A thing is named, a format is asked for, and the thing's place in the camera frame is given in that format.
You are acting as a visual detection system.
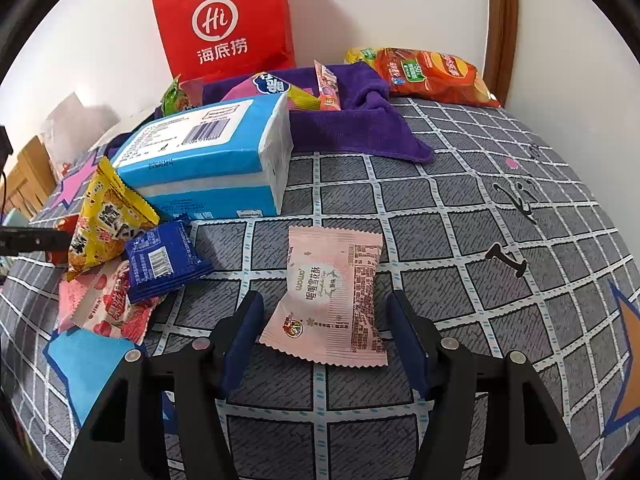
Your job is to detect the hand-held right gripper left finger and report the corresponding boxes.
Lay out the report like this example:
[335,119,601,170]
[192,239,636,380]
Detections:
[62,290,265,480]

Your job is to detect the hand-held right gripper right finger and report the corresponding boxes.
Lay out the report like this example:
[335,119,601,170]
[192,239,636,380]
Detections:
[386,291,587,480]

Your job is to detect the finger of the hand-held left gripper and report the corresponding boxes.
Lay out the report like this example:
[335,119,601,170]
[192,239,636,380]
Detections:
[0,226,71,261]

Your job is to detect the small red snack packet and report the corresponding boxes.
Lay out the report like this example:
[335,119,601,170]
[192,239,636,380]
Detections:
[50,214,81,265]

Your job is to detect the pale pink pastry packet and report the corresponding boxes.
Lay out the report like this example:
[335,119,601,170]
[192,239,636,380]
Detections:
[258,225,390,368]

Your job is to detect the green and pink snack packet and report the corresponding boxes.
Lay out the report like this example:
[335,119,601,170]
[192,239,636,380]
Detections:
[160,75,206,117]

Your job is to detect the pink and purple snack packet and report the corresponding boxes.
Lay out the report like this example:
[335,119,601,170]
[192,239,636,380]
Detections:
[220,71,321,111]

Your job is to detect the long pink snack stick packet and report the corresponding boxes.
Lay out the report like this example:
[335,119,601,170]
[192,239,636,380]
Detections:
[313,59,342,112]

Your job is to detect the wooden chair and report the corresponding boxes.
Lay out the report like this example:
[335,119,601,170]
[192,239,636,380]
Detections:
[7,135,58,216]

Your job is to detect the white plastic bag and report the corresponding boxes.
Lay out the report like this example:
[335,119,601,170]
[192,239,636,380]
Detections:
[42,91,123,171]

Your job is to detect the yellow snack packet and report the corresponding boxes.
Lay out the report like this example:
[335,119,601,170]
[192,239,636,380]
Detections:
[65,156,161,281]

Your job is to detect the grey checked bed sheet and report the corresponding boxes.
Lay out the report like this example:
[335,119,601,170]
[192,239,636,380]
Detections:
[0,95,640,480]

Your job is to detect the strawberry print snack packet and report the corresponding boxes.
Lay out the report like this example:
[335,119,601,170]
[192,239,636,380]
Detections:
[57,257,168,346]

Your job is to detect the small blue snack packet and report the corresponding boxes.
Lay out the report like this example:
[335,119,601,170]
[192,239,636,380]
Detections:
[124,219,215,305]

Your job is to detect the blue tissue pack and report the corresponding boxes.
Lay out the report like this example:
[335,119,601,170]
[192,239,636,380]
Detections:
[109,94,295,221]

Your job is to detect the purple towel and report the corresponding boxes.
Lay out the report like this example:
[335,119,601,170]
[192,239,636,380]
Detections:
[200,62,435,165]

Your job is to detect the red paper bag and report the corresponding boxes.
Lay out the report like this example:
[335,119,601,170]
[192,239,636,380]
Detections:
[151,0,297,83]

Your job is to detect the orange chip bag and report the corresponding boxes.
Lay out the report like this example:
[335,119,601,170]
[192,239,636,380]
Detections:
[374,47,502,109]

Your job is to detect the yellow chip bag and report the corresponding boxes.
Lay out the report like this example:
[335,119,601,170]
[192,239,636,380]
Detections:
[345,46,386,68]

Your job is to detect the brown wooden door frame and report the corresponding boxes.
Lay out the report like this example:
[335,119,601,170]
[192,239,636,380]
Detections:
[487,0,521,108]

